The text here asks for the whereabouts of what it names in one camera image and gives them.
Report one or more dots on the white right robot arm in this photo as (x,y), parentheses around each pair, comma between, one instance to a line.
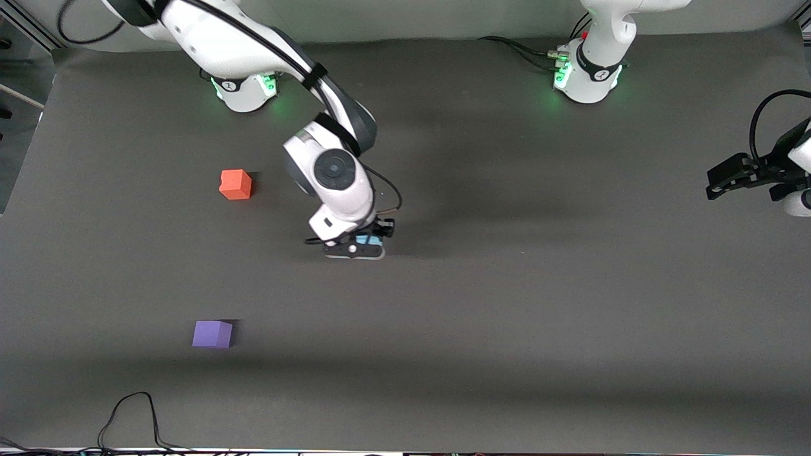
(336,171)

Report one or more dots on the orange cube block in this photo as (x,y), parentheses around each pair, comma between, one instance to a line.
(235,184)

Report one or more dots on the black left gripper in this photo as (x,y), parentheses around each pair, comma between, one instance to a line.
(773,171)

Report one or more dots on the dark grey table mat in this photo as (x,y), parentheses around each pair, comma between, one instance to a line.
(570,285)

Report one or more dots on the purple cube block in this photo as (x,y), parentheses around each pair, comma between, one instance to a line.
(211,334)

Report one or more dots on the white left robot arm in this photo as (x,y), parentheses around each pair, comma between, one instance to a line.
(599,69)

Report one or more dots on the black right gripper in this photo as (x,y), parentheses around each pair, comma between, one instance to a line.
(382,227)

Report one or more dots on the blue cube block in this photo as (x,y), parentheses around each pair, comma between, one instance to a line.
(366,240)

